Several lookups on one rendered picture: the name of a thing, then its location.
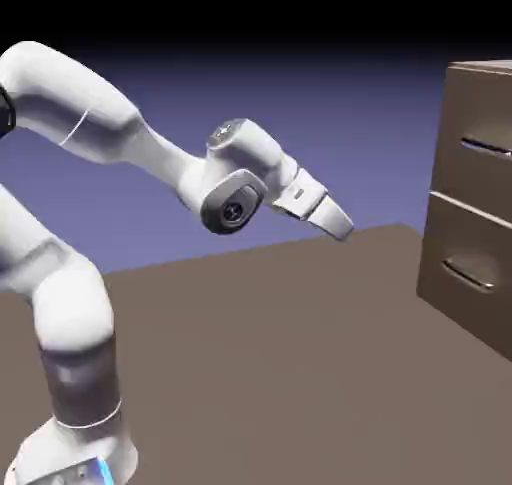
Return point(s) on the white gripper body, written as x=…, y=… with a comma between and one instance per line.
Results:
x=332, y=217

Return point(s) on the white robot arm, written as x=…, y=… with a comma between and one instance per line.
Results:
x=84, y=105

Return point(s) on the brown wooden cabinet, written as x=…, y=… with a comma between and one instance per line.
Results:
x=464, y=213

